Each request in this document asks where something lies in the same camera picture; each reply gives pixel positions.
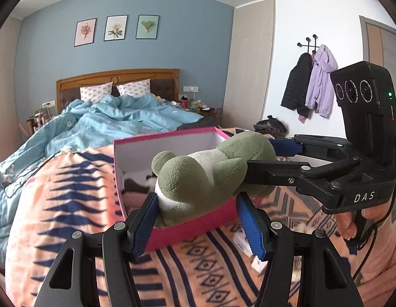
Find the framed green leaf picture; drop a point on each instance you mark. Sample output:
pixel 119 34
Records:
pixel 147 26

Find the white patterned pillow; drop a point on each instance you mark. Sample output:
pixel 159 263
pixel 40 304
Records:
pixel 95 92
pixel 134 88

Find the orange patterned blanket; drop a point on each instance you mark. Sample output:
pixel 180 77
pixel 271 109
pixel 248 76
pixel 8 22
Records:
pixel 73 198

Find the black jacket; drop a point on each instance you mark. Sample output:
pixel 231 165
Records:
pixel 295 86

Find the pile of dark clothes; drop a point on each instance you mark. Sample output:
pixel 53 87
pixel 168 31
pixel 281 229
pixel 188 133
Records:
pixel 271 124

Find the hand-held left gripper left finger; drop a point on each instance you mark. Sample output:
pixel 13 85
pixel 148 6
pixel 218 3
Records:
pixel 143 225

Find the cartoon print tissue pack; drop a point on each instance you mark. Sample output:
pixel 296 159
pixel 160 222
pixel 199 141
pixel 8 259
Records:
pixel 242 242

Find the red box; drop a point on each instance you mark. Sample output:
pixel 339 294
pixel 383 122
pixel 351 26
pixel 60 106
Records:
pixel 184 103

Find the white wall socket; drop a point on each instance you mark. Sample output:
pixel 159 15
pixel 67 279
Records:
pixel 48 104
pixel 190 89

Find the dark grey cloth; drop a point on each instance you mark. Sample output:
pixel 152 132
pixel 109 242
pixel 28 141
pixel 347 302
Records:
pixel 198 123

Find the framed white flower picture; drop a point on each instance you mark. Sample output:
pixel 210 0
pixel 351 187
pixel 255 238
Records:
pixel 115 28

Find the wooden nightstand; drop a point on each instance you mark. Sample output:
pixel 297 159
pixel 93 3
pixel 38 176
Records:
pixel 210 116

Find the person's right forearm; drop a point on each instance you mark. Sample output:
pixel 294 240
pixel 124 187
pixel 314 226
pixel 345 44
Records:
pixel 383 262

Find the lilac hooded jacket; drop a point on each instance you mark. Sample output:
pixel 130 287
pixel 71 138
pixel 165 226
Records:
pixel 321 83

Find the dark brown plush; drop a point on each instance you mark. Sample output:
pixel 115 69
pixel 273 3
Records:
pixel 135 185

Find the pink cardboard box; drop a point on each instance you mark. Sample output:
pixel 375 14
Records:
pixel 191 233

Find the framed pink flower picture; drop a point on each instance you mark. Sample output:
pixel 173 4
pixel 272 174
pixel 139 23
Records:
pixel 85 32

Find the light blue duvet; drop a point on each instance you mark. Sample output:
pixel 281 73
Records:
pixel 105 118

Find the person's right hand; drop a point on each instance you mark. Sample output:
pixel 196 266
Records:
pixel 348 228

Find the green frog plush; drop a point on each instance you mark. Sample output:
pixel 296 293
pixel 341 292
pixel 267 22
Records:
pixel 185 172

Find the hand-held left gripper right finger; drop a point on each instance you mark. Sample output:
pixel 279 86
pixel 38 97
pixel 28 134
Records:
pixel 252 228

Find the row of cosmetic bottles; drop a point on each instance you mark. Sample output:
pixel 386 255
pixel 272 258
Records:
pixel 38 121

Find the wooden bed headboard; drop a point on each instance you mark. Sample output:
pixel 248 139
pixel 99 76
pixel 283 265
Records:
pixel 137 75

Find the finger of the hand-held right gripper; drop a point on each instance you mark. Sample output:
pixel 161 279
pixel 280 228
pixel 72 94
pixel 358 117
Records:
pixel 284 147
pixel 268 172

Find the black wall coat rack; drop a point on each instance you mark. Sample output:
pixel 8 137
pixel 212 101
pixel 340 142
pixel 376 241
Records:
pixel 308 43

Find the pink knitted bear plush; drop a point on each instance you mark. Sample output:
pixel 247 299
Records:
pixel 134 201

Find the wardrobe door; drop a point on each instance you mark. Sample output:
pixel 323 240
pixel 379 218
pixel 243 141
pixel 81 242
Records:
pixel 376 44

